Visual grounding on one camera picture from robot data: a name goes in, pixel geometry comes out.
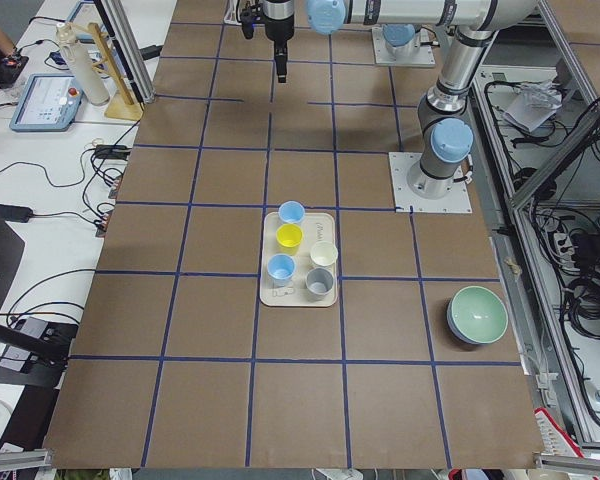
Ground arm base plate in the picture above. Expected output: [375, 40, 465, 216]
[371, 24, 436, 68]
[388, 152, 472, 214]

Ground black power adapter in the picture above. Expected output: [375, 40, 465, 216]
[0, 204, 35, 223]

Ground light blue plastic cup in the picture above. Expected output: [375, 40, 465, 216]
[278, 200, 305, 225]

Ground aluminium frame post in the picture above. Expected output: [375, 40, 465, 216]
[94, 0, 155, 104]

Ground green stacked bowls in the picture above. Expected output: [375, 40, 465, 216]
[446, 285, 509, 345]

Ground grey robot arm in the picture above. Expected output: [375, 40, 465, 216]
[305, 1, 537, 193]

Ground cream rabbit serving tray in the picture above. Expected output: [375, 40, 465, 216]
[259, 212, 338, 307]

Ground beige thermos bottle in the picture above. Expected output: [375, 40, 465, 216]
[56, 23, 110, 106]

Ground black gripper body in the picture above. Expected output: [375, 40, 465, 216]
[262, 0, 294, 43]

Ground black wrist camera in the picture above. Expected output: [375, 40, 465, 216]
[236, 1, 261, 40]

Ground cream white plastic cup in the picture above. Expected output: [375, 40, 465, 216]
[309, 240, 339, 269]

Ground yellow plastic cup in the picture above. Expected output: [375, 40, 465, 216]
[276, 223, 303, 256]

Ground grey plastic cup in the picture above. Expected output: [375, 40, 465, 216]
[305, 267, 335, 301]

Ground wooden mug tree stand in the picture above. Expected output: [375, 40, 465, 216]
[68, 22, 142, 121]

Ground blue teach pendant tablet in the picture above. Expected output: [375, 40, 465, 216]
[9, 74, 83, 132]

